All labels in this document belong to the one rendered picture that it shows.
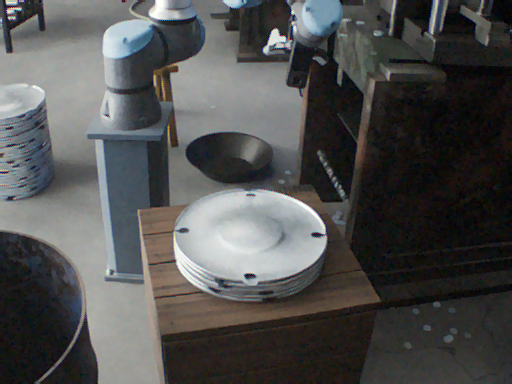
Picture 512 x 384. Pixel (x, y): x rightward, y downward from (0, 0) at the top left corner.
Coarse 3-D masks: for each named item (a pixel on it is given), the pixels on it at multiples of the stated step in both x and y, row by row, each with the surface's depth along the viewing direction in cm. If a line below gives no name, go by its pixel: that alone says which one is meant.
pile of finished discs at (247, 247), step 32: (224, 192) 128; (256, 192) 129; (192, 224) 119; (224, 224) 118; (256, 224) 119; (288, 224) 120; (320, 224) 121; (192, 256) 111; (224, 256) 111; (256, 256) 111; (288, 256) 112; (320, 256) 112; (224, 288) 107; (256, 288) 107; (288, 288) 108
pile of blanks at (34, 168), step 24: (24, 120) 179; (48, 120) 195; (0, 144) 179; (24, 144) 183; (48, 144) 196; (0, 168) 184; (24, 168) 187; (48, 168) 198; (0, 192) 190; (24, 192) 192
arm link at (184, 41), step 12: (156, 0) 135; (168, 0) 133; (180, 0) 134; (156, 12) 135; (168, 12) 135; (180, 12) 135; (192, 12) 137; (156, 24) 136; (168, 24) 135; (180, 24) 136; (192, 24) 138; (168, 36) 136; (180, 36) 138; (192, 36) 140; (204, 36) 144; (180, 48) 139; (192, 48) 142; (168, 60) 138; (180, 60) 143
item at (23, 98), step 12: (12, 84) 197; (24, 84) 197; (0, 96) 188; (12, 96) 188; (24, 96) 189; (36, 96) 190; (0, 108) 181; (12, 108) 182; (24, 108) 182; (0, 120) 174
